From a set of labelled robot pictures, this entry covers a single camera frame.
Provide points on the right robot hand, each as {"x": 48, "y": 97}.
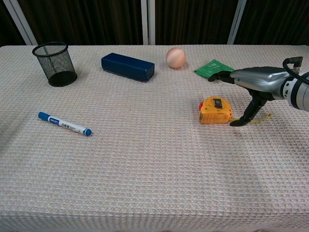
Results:
{"x": 260, "y": 77}

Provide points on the yellow tape measure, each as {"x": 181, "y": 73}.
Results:
{"x": 215, "y": 110}

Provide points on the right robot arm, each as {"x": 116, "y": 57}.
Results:
{"x": 298, "y": 90}

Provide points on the green packet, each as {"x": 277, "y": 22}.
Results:
{"x": 210, "y": 67}

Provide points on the peach coloured ball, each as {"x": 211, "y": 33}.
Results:
{"x": 175, "y": 57}

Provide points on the dark blue rectangular box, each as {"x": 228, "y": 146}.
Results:
{"x": 128, "y": 66}

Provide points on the dark curtain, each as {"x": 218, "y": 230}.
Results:
{"x": 84, "y": 21}

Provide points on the blue white marker pen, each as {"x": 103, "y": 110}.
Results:
{"x": 64, "y": 123}

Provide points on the black mesh pen holder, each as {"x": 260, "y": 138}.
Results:
{"x": 55, "y": 64}

